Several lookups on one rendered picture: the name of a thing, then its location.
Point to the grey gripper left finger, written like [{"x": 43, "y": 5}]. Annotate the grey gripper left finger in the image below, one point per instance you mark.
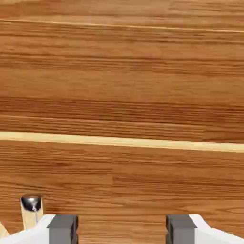
[{"x": 61, "y": 230}]

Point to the wooden cabinet door front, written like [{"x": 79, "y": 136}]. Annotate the wooden cabinet door front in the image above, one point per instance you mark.
[
  {"x": 133, "y": 181},
  {"x": 122, "y": 9},
  {"x": 122, "y": 80}
]

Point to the light wooden cabinet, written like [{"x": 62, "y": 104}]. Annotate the light wooden cabinet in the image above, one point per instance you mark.
[{"x": 122, "y": 142}]

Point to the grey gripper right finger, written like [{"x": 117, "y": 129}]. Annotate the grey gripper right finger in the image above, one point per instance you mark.
[{"x": 181, "y": 230}]

